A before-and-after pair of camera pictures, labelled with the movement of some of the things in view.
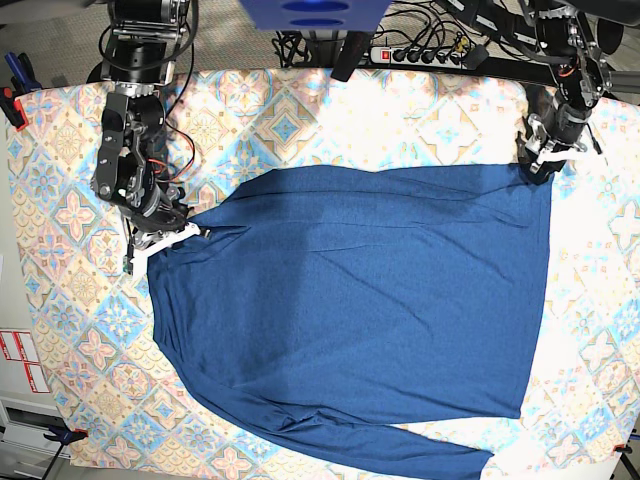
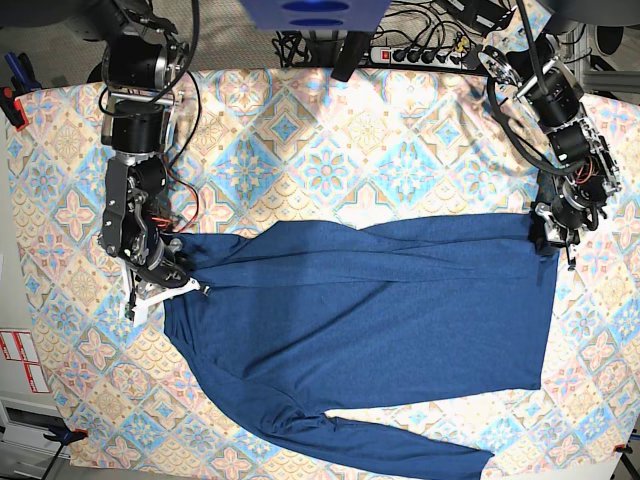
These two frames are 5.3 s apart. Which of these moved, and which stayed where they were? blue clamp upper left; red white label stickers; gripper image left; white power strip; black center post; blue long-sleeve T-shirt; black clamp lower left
Moved: blue long-sleeve T-shirt; gripper image left
Stayed: white power strip; blue clamp upper left; red white label stickers; black center post; black clamp lower left
